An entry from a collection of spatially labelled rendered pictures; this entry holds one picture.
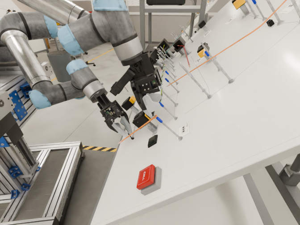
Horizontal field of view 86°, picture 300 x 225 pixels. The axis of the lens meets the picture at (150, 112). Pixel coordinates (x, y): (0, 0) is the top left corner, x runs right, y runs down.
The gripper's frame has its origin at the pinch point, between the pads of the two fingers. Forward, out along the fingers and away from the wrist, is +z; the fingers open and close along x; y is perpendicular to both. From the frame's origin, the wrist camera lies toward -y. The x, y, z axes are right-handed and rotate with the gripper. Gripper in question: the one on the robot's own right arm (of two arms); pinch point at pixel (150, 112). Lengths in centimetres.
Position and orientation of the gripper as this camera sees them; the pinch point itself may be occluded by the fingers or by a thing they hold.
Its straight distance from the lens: 57.0
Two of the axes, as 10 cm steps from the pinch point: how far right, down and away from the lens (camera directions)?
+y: 9.2, -2.2, -3.2
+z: 3.6, 7.9, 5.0
